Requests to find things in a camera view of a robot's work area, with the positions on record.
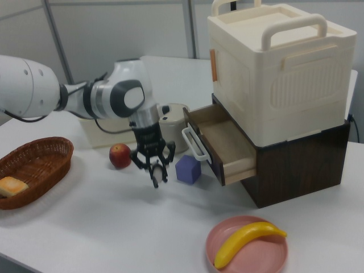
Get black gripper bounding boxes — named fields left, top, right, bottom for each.
left=129, top=121, right=176, bottom=189

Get red toy apple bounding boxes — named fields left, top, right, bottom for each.
left=109, top=143, right=133, bottom=169

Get yellow toy banana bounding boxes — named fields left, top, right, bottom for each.
left=213, top=221, right=288, bottom=270

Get toy bread loaf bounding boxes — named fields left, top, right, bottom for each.
left=0, top=176, right=30, bottom=199

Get purple cube block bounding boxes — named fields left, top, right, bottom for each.
left=175, top=155, right=202, bottom=185

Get small cream trash can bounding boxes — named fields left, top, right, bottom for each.
left=158, top=102, right=190, bottom=156

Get cream open plastic bin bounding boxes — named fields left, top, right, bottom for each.
left=78, top=118, right=137, bottom=148

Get brown wicker basket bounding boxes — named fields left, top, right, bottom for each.
left=0, top=136, right=75, bottom=210

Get pink round plate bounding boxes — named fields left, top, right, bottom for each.
left=206, top=215, right=289, bottom=273

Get dark brown wooden cabinet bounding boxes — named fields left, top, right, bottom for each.
left=212, top=93, right=351, bottom=210

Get cream plastic storage box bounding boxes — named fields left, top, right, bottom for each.
left=206, top=0, right=358, bottom=148

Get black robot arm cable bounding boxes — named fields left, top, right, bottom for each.
left=0, top=73, right=136, bottom=135

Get brown drawer with white handle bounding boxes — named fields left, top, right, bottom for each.
left=181, top=104, right=258, bottom=187

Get thin black power cable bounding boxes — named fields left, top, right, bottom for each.
left=347, top=113, right=361, bottom=143

